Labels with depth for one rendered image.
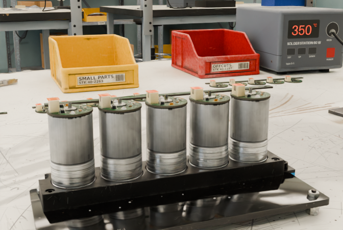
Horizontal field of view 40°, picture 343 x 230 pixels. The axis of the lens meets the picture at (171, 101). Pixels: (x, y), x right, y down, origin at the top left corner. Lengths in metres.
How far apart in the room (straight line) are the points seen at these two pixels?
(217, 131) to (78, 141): 0.08
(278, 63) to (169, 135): 0.46
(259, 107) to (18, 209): 0.16
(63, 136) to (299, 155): 0.20
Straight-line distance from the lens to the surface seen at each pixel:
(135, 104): 0.27
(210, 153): 0.28
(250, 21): 0.78
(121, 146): 0.26
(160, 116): 0.27
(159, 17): 2.96
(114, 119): 0.26
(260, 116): 0.29
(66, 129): 0.26
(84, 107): 0.26
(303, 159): 0.37
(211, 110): 0.28
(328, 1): 6.52
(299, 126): 0.46
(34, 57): 4.84
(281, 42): 0.71
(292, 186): 0.30
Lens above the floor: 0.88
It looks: 14 degrees down
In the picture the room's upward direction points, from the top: straight up
